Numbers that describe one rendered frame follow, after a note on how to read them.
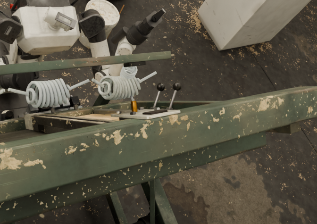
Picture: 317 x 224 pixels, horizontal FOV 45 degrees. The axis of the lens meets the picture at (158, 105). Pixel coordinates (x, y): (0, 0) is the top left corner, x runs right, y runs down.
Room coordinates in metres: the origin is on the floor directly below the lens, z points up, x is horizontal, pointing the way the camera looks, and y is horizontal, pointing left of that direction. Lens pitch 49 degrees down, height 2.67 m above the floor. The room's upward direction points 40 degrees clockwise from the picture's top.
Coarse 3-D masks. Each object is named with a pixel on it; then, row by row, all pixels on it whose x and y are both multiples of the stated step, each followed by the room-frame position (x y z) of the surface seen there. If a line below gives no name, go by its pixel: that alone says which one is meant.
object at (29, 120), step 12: (132, 72) 0.69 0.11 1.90; (132, 108) 0.64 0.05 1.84; (156, 108) 0.65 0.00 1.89; (36, 120) 0.82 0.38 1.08; (48, 120) 0.77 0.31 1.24; (60, 120) 0.74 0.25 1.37; (72, 120) 0.71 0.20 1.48; (84, 120) 0.70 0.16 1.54; (96, 120) 0.70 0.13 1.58; (108, 120) 0.69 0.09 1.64; (48, 132) 0.76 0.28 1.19
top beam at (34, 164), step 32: (256, 96) 0.92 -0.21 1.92; (288, 96) 0.97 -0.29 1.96; (96, 128) 0.46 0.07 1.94; (128, 128) 0.50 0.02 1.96; (160, 128) 0.56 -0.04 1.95; (192, 128) 0.64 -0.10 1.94; (224, 128) 0.72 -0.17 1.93; (256, 128) 0.81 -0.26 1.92; (0, 160) 0.26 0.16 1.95; (32, 160) 0.30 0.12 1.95; (64, 160) 0.35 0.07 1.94; (96, 160) 0.40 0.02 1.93; (128, 160) 0.46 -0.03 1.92; (0, 192) 0.23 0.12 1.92; (32, 192) 0.27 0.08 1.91
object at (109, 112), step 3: (93, 111) 1.18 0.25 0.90; (96, 111) 1.17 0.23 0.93; (99, 111) 1.16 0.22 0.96; (102, 111) 1.15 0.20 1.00; (105, 111) 1.14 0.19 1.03; (108, 111) 1.13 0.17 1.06; (111, 111) 1.12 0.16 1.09; (114, 111) 1.11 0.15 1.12; (123, 111) 1.09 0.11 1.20; (102, 114) 1.14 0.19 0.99; (105, 114) 1.13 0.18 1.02; (108, 114) 1.12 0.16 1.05
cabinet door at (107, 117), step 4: (76, 116) 1.09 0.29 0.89; (80, 116) 1.08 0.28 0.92; (84, 116) 1.09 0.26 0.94; (88, 116) 1.09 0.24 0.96; (92, 116) 1.09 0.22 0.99; (96, 116) 1.08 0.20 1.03; (100, 116) 1.07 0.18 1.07; (104, 116) 1.06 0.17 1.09; (108, 116) 1.06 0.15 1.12; (116, 120) 0.99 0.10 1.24
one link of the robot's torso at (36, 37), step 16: (16, 0) 1.04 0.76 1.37; (32, 0) 1.09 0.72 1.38; (48, 0) 1.15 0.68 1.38; (64, 0) 1.21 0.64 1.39; (16, 16) 1.01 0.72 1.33; (32, 16) 1.04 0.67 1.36; (32, 32) 1.00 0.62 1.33; (48, 32) 1.06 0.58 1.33; (64, 32) 1.12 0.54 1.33; (80, 32) 1.22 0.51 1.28; (32, 48) 0.99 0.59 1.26; (48, 48) 1.05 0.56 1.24; (64, 48) 1.13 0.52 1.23
